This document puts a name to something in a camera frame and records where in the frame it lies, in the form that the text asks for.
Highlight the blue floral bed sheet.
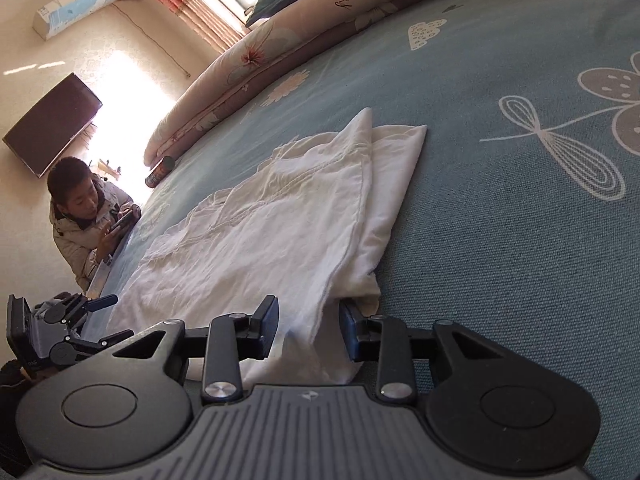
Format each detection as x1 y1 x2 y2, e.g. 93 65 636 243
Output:
80 0 640 480

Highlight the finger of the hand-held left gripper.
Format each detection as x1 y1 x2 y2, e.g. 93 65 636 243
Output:
64 294 120 324
51 328 136 362

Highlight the black wall television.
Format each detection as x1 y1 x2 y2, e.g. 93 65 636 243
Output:
1 71 104 179

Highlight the plain white garment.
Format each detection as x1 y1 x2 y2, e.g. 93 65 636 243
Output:
240 122 430 387

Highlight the striped pink curtain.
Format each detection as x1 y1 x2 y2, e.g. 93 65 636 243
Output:
114 0 252 57

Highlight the white air conditioner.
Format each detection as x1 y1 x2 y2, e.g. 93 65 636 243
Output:
31 0 132 42

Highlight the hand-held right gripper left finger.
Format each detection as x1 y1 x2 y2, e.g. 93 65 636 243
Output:
112 295 281 404

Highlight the pink floral quilt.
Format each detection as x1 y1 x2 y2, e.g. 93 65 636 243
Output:
143 0 572 169

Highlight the thin wall cable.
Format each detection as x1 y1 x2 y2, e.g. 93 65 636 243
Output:
110 0 194 81

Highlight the red snack can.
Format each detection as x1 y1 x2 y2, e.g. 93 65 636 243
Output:
144 155 178 189

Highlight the white printed t-shirt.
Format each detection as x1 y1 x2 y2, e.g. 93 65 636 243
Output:
102 106 377 387

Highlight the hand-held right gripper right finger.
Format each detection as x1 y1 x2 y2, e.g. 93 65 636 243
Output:
338 299 502 404

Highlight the dark smartphone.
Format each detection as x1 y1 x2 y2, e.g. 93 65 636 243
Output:
106 209 137 237

